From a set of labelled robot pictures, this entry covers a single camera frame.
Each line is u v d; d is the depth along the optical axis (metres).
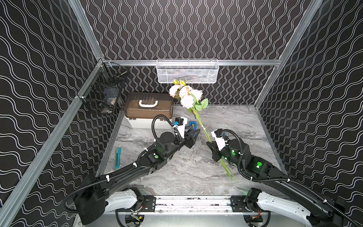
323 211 0.40
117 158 0.90
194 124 1.13
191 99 0.68
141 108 0.92
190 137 0.62
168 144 0.53
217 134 0.61
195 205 0.76
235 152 0.52
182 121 0.60
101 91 0.91
